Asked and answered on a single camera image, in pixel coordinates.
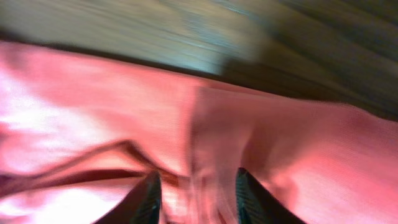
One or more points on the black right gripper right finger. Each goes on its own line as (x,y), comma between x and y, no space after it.
(256,205)

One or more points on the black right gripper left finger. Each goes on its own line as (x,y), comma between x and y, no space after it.
(140,206)

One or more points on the red orange t-shirt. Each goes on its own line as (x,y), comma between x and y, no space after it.
(79,134)

